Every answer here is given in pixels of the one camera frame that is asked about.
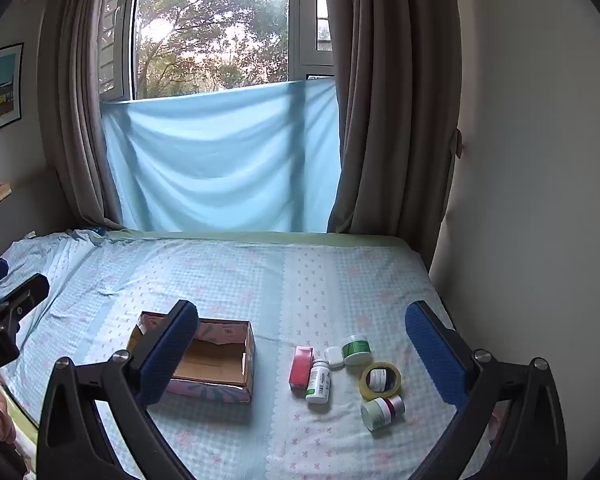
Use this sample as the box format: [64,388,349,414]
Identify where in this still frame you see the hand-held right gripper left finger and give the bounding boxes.
[35,299,201,480]

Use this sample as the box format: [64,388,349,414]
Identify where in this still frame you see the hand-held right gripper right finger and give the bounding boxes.
[405,301,568,480]

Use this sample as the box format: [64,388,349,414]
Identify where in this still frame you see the cardboard box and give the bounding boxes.
[126,311,257,404]

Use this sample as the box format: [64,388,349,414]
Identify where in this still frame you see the yellow tape roll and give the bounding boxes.
[359,361,402,401]

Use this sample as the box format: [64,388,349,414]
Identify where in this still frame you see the green jar with white lid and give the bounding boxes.
[341,335,373,366]

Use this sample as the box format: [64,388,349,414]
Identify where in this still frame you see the pale green jar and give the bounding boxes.
[361,396,392,432]

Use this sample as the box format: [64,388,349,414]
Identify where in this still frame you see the white pill bottle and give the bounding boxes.
[305,359,332,404]

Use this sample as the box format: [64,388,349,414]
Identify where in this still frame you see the red carton box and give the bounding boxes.
[289,346,315,392]

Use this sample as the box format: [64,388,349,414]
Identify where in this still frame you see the person's left hand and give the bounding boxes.
[0,385,17,443]

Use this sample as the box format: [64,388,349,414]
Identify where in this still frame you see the blue checked bed sheet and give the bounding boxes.
[0,230,491,480]

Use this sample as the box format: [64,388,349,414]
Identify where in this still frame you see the brown curtain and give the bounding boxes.
[320,0,463,236]
[37,0,146,231]

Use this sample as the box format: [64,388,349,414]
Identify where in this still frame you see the light blue hanging cloth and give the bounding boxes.
[101,79,342,233]

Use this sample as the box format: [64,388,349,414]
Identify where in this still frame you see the window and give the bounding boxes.
[97,0,337,102]

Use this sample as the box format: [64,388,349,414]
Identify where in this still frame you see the wall poster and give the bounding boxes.
[0,42,25,140]

